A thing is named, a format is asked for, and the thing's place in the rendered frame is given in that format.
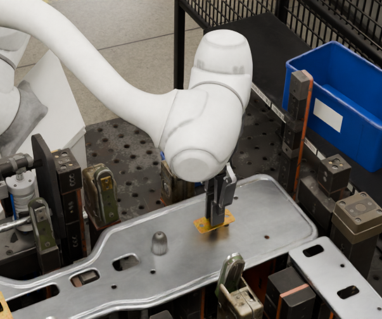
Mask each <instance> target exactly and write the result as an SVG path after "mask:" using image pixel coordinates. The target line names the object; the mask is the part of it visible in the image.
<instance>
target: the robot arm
mask: <svg viewBox="0 0 382 319"><path fill-rule="evenodd" d="M30 36H32V37H35V38H36V39H37V40H39V41H41V42H42V43H43V44H44V45H45V46H46V47H48V48H49V49H50V50H51V51H52V52H53V53H54V54H55V55H56V56H57V57H58V58H59V59H60V61H61V62H62V63H63V64H64V65H65V66H66V67H67V68H68V69H69V70H70V71H71V72H72V73H73V74H74V75H75V76H76V77H77V78H78V79H79V80H80V81H81V82H82V83H83V84H84V85H85V86H86V87H87V88H88V89H89V90H90V91H91V92H92V93H93V94H94V96H95V97H96V98H97V99H98V100H99V101H101V102H102V103H103V104H104V105H105V106H106V107H107V108H108V109H109V110H110V111H112V112H113V113H115V114H116V115H117V116H119V117H121V118H122V119H123V120H125V121H127V122H129V123H131V124H133V125H134V126H136V127H138V128H140V129H141V130H143V131H145V132H146V133H147V134H148V135H149V136H150V137H151V139H152V141H153V143H154V145H155V147H156V148H158V149H160V150H161V151H162V152H163V153H164V155H165V160H166V162H167V164H168V166H169V168H170V169H171V170H172V172H173V173H174V174H175V175H176V176H177V177H179V178H181V179H183V180H185V181H188V182H201V184H202V185H203V184H205V191H206V199H205V218H206V219H207V218H209V216H210V224H211V226H212V227H213V226H215V225H218V224H220V223H223V222H224V218H225V207H226V206H229V205H231V204H232V200H233V197H234V193H235V189H236V184H237V182H238V181H239V180H240V177H239V175H238V174H236V175H235V174H234V173H233V171H232V169H231V168H232V166H233V163H232V157H233V156H234V154H235V153H236V151H237V150H238V144H239V138H240V137H241V135H242V133H243V127H244V119H245V109H246V107H247V106H248V102H249V100H250V92H251V82H252V71H253V63H252V58H251V51H250V47H249V45H248V41H247V39H246V38H245V37H244V36H243V35H241V34H239V33H237V32H234V31H232V30H214V31H211V32H209V33H207V34H205V35H204V36H203V38H202V40H201V42H200V44H199V46H198V48H197V51H196V54H195V57H194V67H192V69H191V77H190V81H189V88H188V90H178V89H174V90H173V91H171V92H168V93H166V94H161V95H156V94H150V93H147V92H144V91H141V90H139V89H137V88H135V87H133V86H132V85H131V84H129V83H128V82H126V81H125V80H124V79H123V78H122V77H121V76H120V75H119V74H118V73H117V72H116V71H115V69H114V68H113V67H112V66H111V65H110V64H109V63H108V62H107V60H105V59H104V57H102V55H101V54H100V53H99V52H98V51H97V50H96V48H95V47H94V46H93V45H92V44H91V43H90V42H89V41H88V40H87V39H86V38H85V37H84V35H83V34H82V33H81V32H80V31H79V30H78V29H77V28H76V26H75V25H74V24H73V23H72V22H71V21H70V20H68V19H67V18H66V17H65V16H64V15H62V14H61V13H60V12H59V11H57V10H56V9H54V8H53V7H52V6H50V5H49V4H47V3H45V2H44V1H42V0H0V153H1V158H4V157H7V156H11V155H13V154H16V152H17V151H18V149H19V148H20V146H21V145H22V144H23V143H24V141H25V140H26V138H27V137H28V136H29V135H30V133H31V132H32V131H33V129H34V128H35V126H36V125H37V124H38V123H39V122H40V121H41V120H42V119H43V118H44V117H45V116H46V114H47V113H48V107H47V106H45V105H43V104H42V103H41V102H40V100H39V99H38V98H37V96H36V95H35V94H34V92H33V91H32V89H31V88H30V82H28V81H26V80H22V81H21V82H20V83H19V85H18V87H15V86H14V75H15V69H16V67H17V65H18V63H19V62H20V60H21V58H22V56H23V54H24V51H25V49H26V47H27V44H28V42H29V39H30Z"/></svg>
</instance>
